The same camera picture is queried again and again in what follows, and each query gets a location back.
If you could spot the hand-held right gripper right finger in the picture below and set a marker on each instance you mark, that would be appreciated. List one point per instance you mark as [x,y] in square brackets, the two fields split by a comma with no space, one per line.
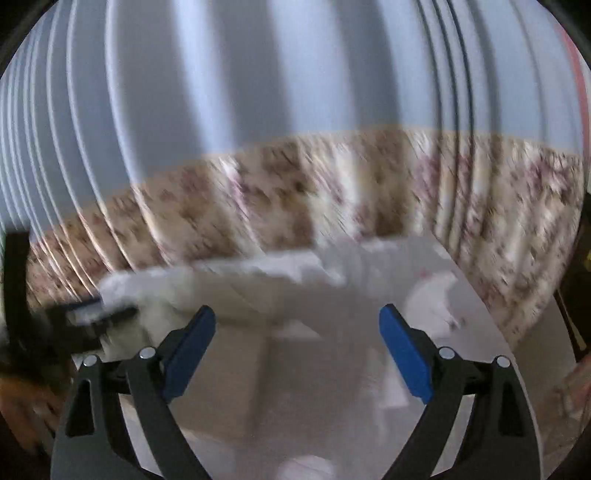
[406,355]

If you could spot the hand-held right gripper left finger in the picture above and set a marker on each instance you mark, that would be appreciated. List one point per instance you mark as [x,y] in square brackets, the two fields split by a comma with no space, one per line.
[191,353]

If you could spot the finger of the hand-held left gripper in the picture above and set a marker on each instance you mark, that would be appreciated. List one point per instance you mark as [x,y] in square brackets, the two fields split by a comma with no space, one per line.
[99,310]

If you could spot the beige zip jacket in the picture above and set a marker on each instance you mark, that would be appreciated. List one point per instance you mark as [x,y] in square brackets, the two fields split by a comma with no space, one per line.
[240,332]
[461,323]

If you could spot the person's left hand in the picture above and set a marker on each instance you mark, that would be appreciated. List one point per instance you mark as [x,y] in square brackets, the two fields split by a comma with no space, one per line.
[27,410]

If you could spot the dark wooden cabinet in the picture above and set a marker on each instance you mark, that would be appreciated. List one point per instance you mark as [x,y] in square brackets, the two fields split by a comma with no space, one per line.
[577,277]

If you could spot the blue floral curtain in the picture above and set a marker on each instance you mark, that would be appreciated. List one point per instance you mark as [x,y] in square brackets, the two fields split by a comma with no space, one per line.
[277,115]

